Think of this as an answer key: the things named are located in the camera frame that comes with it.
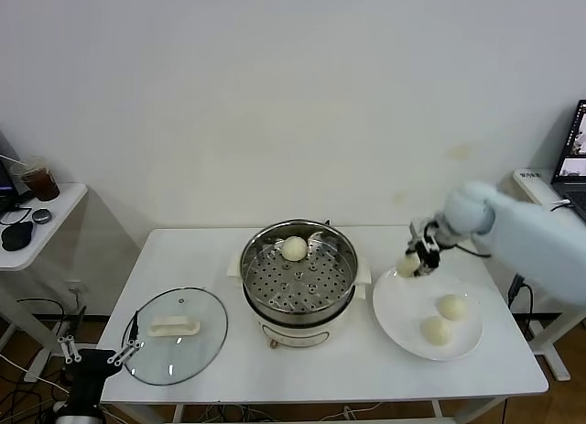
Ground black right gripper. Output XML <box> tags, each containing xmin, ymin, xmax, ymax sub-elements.
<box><xmin>404</xmin><ymin>217</ymin><xmax>443</xmax><ymax>277</ymax></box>

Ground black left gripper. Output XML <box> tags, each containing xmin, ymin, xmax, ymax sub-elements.
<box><xmin>57</xmin><ymin>310</ymin><xmax>143</xmax><ymax>408</ymax></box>

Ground white steamed baozi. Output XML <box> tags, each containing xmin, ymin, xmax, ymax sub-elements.
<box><xmin>395</xmin><ymin>255</ymin><xmax>421</xmax><ymax>279</ymax></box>
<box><xmin>419</xmin><ymin>316</ymin><xmax>454</xmax><ymax>346</ymax></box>
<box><xmin>436</xmin><ymin>293</ymin><xmax>469</xmax><ymax>321</ymax></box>
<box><xmin>279</xmin><ymin>235</ymin><xmax>308</xmax><ymax>263</ymax></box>

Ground glass lid with white handle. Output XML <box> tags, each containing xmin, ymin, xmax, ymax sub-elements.
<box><xmin>121</xmin><ymin>285</ymin><xmax>229</xmax><ymax>386</ymax></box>

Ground perforated steel steamer basket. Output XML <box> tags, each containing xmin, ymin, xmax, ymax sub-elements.
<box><xmin>241</xmin><ymin>219</ymin><xmax>361</xmax><ymax>316</ymax></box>

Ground white round plate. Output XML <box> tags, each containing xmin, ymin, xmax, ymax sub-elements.
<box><xmin>371</xmin><ymin>267</ymin><xmax>484</xmax><ymax>362</ymax></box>

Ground black computer mouse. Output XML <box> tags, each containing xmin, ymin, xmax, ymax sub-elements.
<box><xmin>0</xmin><ymin>221</ymin><xmax>36</xmax><ymax>252</ymax></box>

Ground white electric cooker base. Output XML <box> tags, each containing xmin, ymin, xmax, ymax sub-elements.
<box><xmin>227</xmin><ymin>254</ymin><xmax>373</xmax><ymax>351</ymax></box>

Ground plastic cup of iced coffee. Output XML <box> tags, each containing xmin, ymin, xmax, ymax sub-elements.
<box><xmin>10</xmin><ymin>156</ymin><xmax>61</xmax><ymax>202</ymax></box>

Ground open black laptop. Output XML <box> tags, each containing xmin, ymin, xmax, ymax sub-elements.
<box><xmin>550</xmin><ymin>99</ymin><xmax>586</xmax><ymax>199</ymax></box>

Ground dark monitor with blue strip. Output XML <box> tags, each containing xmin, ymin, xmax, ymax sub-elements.
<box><xmin>0</xmin><ymin>128</ymin><xmax>23</xmax><ymax>211</ymax></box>

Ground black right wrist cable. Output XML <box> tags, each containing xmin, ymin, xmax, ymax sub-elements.
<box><xmin>452</xmin><ymin>241</ymin><xmax>494</xmax><ymax>259</ymax></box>

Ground black floor cable loop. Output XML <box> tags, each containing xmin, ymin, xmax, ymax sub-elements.
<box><xmin>16</xmin><ymin>297</ymin><xmax>70</xmax><ymax>352</ymax></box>

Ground black cable with adapter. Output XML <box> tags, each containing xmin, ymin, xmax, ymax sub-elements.
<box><xmin>506</xmin><ymin>273</ymin><xmax>537</xmax><ymax>342</ymax></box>

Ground thin black desk cable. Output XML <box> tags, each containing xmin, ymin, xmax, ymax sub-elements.
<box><xmin>0</xmin><ymin>202</ymin><xmax>35</xmax><ymax>226</ymax></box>

